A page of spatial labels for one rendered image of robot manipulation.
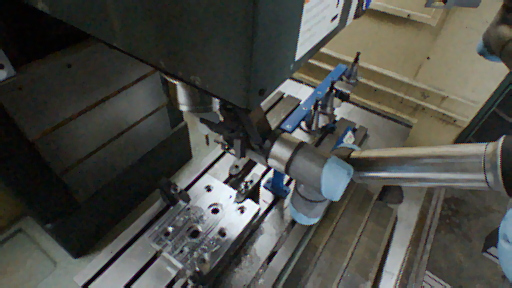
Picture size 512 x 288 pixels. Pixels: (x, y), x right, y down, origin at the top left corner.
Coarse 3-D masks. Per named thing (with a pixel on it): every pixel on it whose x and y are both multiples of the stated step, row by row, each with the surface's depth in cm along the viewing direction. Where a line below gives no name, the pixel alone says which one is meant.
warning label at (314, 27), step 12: (312, 0) 39; (324, 0) 42; (336, 0) 46; (312, 12) 40; (324, 12) 44; (336, 12) 49; (312, 24) 42; (324, 24) 47; (336, 24) 52; (300, 36) 41; (312, 36) 44; (324, 36) 49; (300, 48) 43
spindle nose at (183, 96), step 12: (168, 84) 54; (180, 84) 52; (168, 96) 56; (180, 96) 54; (192, 96) 54; (204, 96) 54; (180, 108) 57; (192, 108) 56; (204, 108) 56; (216, 108) 57
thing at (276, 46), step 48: (48, 0) 52; (96, 0) 43; (144, 0) 37; (192, 0) 33; (240, 0) 29; (288, 0) 33; (144, 48) 43; (192, 48) 37; (240, 48) 33; (288, 48) 39; (240, 96) 37
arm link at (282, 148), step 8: (280, 136) 57; (288, 136) 57; (272, 144) 57; (280, 144) 56; (288, 144) 55; (296, 144) 55; (272, 152) 56; (280, 152) 55; (288, 152) 55; (272, 160) 56; (280, 160) 55; (288, 160) 62; (280, 168) 56
